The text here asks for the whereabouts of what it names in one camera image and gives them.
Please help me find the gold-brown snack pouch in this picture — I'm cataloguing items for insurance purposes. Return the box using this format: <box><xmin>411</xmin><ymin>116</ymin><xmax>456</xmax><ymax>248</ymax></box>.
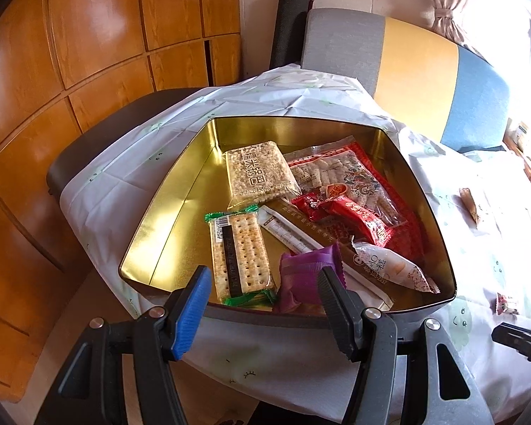
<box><xmin>257</xmin><ymin>198</ymin><xmax>395</xmax><ymax>312</ymax></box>

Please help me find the purple snack packet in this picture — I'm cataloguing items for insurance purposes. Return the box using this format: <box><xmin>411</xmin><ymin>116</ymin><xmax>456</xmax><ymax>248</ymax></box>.
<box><xmin>274</xmin><ymin>244</ymin><xmax>346</xmax><ymax>314</ymax></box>

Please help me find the green-edged cracker pack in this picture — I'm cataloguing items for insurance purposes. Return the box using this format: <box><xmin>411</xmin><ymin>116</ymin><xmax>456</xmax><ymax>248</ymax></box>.
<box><xmin>205</xmin><ymin>204</ymin><xmax>277</xmax><ymax>308</ymax></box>

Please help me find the white transparent biscuit packet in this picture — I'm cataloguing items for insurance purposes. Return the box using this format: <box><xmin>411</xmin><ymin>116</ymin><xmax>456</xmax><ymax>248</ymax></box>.
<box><xmin>353</xmin><ymin>242</ymin><xmax>440</xmax><ymax>295</ymax></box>

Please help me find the long red candy packet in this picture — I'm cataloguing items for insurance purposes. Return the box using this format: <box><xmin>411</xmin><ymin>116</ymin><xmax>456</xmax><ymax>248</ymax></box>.
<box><xmin>320</xmin><ymin>195</ymin><xmax>391</xmax><ymax>247</ymax></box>

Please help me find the small red candy packet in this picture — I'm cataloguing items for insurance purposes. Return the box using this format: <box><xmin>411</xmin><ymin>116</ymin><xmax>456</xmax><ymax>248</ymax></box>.
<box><xmin>291</xmin><ymin>191</ymin><xmax>329</xmax><ymax>223</ymax></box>

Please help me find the puffed rice cake pack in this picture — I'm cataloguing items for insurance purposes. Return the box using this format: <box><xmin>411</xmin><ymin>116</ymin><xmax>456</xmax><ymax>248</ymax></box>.
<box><xmin>224</xmin><ymin>141</ymin><xmax>302</xmax><ymax>209</ymax></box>

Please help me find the red checkered rice-stick snack bag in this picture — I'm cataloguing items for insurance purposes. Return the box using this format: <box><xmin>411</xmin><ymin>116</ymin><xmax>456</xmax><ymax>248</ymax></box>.
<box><xmin>285</xmin><ymin>137</ymin><xmax>425</xmax><ymax>263</ymax></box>

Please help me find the brown crumb pastry packet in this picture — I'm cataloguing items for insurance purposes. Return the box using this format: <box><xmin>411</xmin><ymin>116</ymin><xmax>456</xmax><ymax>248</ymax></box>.
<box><xmin>459</xmin><ymin>187</ymin><xmax>484</xmax><ymax>226</ymax></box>

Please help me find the white pink-flower candy packet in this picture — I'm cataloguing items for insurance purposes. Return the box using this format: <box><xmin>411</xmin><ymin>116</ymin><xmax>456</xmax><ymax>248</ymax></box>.
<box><xmin>495</xmin><ymin>293</ymin><xmax>519</xmax><ymax>316</ymax></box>

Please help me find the gold metal tin box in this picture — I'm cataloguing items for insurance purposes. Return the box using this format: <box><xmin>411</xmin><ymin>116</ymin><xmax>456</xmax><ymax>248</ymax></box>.
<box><xmin>119</xmin><ymin>116</ymin><xmax>457</xmax><ymax>316</ymax></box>

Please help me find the wooden panel cabinet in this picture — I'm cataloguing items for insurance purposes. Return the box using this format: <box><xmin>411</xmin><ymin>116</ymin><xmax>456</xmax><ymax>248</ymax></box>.
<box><xmin>0</xmin><ymin>0</ymin><xmax>241</xmax><ymax>403</ymax></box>

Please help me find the black rolled mat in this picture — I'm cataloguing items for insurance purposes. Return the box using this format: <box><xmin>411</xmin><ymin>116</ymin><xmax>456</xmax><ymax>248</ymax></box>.
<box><xmin>269</xmin><ymin>0</ymin><xmax>313</xmax><ymax>69</ymax></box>

